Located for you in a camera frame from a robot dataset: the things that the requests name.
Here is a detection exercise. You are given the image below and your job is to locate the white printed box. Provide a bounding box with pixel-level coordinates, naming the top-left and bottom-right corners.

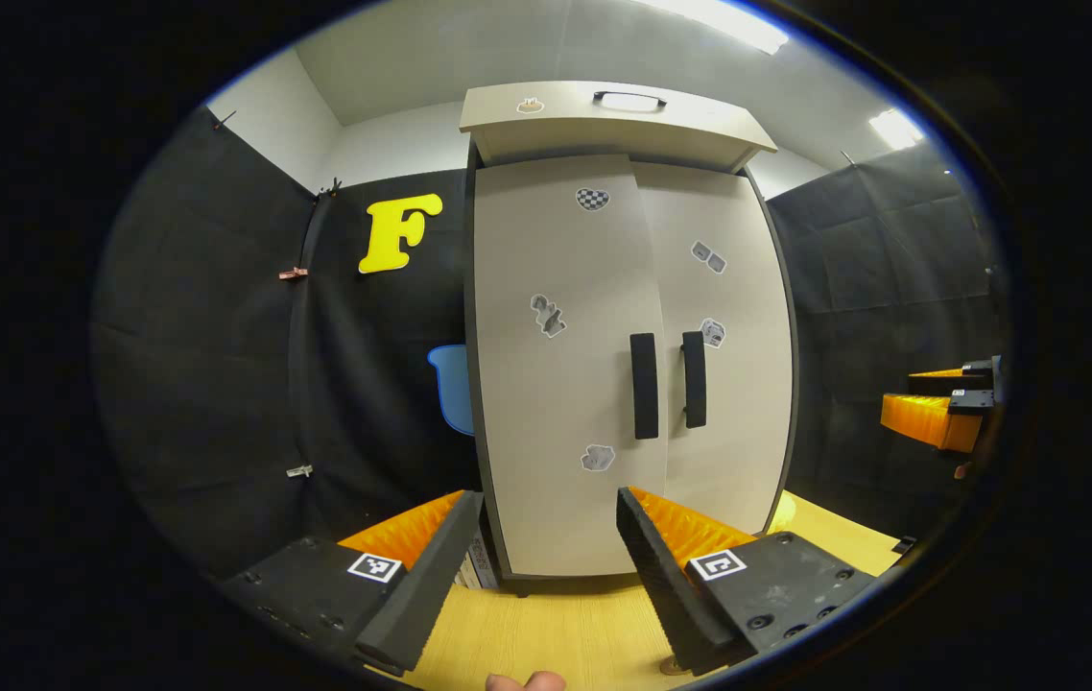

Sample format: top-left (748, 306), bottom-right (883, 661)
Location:
top-left (457, 534), bottom-right (501, 589)

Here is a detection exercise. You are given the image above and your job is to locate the small ceiling light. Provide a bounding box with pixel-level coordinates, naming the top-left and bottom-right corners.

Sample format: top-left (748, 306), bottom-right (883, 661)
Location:
top-left (868, 107), bottom-right (926, 151)

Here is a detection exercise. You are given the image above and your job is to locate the black door handle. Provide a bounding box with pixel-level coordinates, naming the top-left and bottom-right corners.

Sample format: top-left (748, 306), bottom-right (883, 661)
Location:
top-left (679, 330), bottom-right (709, 431)
top-left (629, 332), bottom-right (661, 441)

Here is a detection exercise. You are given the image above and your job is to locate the black backdrop cloth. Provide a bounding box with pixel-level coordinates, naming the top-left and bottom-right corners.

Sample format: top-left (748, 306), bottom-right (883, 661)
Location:
top-left (88, 101), bottom-right (1014, 582)

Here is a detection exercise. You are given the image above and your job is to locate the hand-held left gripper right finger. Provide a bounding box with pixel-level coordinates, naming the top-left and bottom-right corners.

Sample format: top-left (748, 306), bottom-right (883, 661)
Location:
top-left (614, 486), bottom-right (880, 679)

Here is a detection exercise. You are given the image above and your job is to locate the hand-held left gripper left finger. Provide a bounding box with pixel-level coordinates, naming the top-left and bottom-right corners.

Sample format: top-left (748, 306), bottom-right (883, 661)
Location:
top-left (218, 489), bottom-right (486, 679)

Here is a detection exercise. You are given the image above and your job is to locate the white cabinet door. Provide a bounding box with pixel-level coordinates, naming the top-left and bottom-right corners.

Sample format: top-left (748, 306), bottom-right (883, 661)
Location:
top-left (627, 160), bottom-right (797, 539)
top-left (473, 153), bottom-right (671, 581)

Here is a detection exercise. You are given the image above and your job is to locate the white cabinet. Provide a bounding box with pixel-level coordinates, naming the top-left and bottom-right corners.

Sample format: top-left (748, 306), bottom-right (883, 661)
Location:
top-left (457, 81), bottom-right (802, 598)

